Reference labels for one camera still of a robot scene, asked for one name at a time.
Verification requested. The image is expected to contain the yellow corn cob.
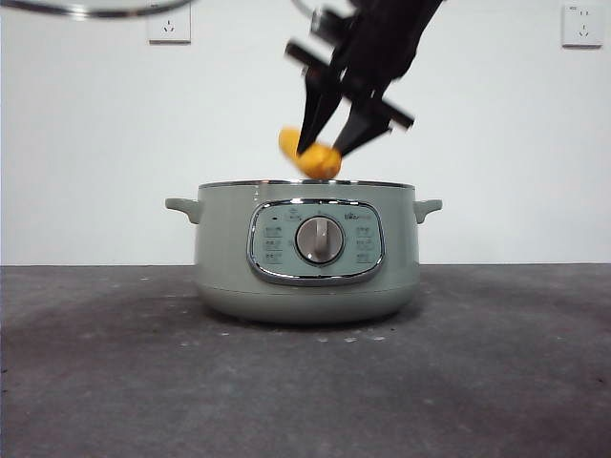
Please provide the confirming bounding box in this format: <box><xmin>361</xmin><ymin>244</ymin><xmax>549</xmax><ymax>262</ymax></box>
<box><xmin>278</xmin><ymin>125</ymin><xmax>345</xmax><ymax>182</ymax></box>

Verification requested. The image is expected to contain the glass lid with green knob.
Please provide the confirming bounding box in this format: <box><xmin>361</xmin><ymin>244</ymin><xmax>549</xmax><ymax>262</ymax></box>
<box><xmin>0</xmin><ymin>0</ymin><xmax>198</xmax><ymax>21</ymax></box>

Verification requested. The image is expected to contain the sage green electric cooking pot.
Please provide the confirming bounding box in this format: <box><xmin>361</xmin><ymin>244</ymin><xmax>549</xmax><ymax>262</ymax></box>
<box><xmin>164</xmin><ymin>178</ymin><xmax>443</xmax><ymax>326</ymax></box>

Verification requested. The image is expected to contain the white wall socket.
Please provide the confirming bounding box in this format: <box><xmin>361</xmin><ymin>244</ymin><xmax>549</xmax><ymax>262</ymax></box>
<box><xmin>147</xmin><ymin>13</ymin><xmax>192</xmax><ymax>47</ymax></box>
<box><xmin>560</xmin><ymin>4</ymin><xmax>604</xmax><ymax>50</ymax></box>

